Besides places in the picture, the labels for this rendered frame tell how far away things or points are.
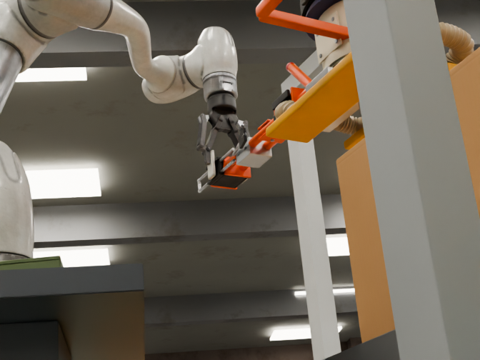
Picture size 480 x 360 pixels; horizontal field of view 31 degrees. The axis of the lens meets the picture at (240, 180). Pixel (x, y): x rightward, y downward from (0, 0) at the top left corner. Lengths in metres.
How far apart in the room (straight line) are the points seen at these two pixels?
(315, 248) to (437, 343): 4.59
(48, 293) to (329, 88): 0.68
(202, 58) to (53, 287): 1.23
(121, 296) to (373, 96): 0.55
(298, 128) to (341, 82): 0.18
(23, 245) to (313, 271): 3.87
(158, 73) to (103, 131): 5.61
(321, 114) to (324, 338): 3.50
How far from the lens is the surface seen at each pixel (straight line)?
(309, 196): 5.39
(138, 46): 2.13
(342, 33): 1.68
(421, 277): 0.70
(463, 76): 1.19
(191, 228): 9.39
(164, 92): 2.36
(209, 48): 2.31
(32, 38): 1.96
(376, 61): 0.78
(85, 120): 7.74
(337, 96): 1.63
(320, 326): 5.12
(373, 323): 1.30
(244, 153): 2.07
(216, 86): 2.26
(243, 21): 6.19
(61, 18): 1.92
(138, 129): 7.91
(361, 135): 1.80
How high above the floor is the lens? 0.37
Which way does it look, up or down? 23 degrees up
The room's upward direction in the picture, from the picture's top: 5 degrees counter-clockwise
